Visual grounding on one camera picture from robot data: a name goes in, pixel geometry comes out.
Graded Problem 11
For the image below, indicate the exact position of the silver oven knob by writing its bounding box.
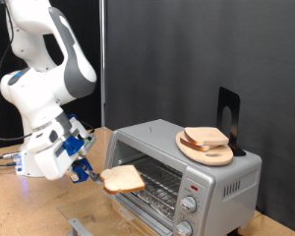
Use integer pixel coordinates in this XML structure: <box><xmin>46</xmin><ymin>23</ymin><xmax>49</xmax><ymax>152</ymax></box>
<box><xmin>174</xmin><ymin>219</ymin><xmax>194</xmax><ymax>236</ymax></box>
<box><xmin>179</xmin><ymin>195</ymin><xmax>198</xmax><ymax>214</ymax></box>

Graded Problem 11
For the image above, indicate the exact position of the metal wire oven rack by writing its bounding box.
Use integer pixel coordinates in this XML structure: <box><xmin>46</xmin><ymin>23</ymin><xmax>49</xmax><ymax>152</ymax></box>
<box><xmin>121</xmin><ymin>155</ymin><xmax>184</xmax><ymax>218</ymax></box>

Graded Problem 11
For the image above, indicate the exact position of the glass oven door with handle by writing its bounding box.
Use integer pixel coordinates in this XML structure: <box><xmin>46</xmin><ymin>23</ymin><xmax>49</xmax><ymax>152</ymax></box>
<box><xmin>56</xmin><ymin>186</ymin><xmax>175</xmax><ymax>236</ymax></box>

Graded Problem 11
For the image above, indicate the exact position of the vertical metal pole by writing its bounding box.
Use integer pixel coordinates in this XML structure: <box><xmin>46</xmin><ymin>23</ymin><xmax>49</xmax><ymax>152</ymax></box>
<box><xmin>98</xmin><ymin>0</ymin><xmax>107</xmax><ymax>128</ymax></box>

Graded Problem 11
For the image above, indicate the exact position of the aluminium foil crumb tray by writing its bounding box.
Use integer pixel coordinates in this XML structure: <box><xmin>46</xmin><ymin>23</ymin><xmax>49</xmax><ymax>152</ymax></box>
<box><xmin>131</xmin><ymin>183</ymin><xmax>176</xmax><ymax>220</ymax></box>

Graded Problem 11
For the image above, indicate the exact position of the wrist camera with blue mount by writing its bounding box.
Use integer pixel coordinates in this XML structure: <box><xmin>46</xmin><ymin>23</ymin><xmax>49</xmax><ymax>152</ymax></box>
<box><xmin>62</xmin><ymin>133</ymin><xmax>97</xmax><ymax>157</ymax></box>

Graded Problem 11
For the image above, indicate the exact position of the black metal bookend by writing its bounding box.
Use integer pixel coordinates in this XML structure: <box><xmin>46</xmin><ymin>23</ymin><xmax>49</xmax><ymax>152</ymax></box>
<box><xmin>215</xmin><ymin>86</ymin><xmax>247</xmax><ymax>157</ymax></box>

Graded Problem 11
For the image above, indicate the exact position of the black spatula with blue block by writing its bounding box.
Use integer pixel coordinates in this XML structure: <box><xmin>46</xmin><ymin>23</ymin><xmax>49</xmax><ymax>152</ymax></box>
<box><xmin>71</xmin><ymin>157</ymin><xmax>106</xmax><ymax>185</ymax></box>

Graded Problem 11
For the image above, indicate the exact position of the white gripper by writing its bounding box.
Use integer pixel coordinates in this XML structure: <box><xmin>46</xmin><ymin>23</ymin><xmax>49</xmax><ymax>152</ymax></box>
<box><xmin>25</xmin><ymin>116</ymin><xmax>97</xmax><ymax>184</ymax></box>

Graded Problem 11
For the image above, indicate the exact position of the oval wooden cutting board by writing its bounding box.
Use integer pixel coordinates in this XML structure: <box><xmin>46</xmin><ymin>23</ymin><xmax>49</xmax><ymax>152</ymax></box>
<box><xmin>175</xmin><ymin>131</ymin><xmax>235</xmax><ymax>167</ymax></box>

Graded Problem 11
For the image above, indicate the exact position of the silver toaster oven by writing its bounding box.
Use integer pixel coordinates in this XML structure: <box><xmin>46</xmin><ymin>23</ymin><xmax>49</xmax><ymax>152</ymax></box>
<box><xmin>102</xmin><ymin>119</ymin><xmax>264</xmax><ymax>236</ymax></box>

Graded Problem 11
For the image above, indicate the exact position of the grey base cable with connector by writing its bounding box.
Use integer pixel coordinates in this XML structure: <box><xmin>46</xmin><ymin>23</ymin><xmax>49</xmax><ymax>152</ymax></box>
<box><xmin>0</xmin><ymin>160</ymin><xmax>20</xmax><ymax>168</ymax></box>
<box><xmin>0</xmin><ymin>151</ymin><xmax>23</xmax><ymax>160</ymax></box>

